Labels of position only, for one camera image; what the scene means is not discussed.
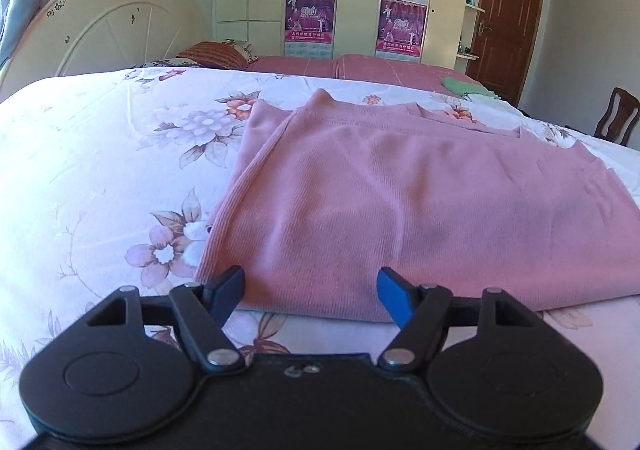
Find white floral bed sheet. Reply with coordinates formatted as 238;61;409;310
0;66;640;436

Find grey patterned pillow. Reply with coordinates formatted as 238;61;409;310
131;59;202;72

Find cream wardrobe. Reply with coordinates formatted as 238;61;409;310
212;0;488;77

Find white arched headboard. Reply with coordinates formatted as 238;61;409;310
0;0;212;98

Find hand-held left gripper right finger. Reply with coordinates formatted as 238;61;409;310
375;267;540;374

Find pink striped blanket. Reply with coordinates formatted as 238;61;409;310
247;53;482;97

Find green cloth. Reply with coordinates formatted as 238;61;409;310
442;76;499;100

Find wooden chair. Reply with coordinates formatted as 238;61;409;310
593;87;640;147

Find brown wooden door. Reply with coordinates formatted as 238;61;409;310
464;0;549;107

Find cream corner shelves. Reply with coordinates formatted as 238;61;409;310
454;0;493;77

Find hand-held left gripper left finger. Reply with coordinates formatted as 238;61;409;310
86;265;247;375

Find pink knit sweater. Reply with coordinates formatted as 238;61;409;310
193;89;640;326

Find orange striped pillow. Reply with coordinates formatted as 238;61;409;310
177;41;252;70

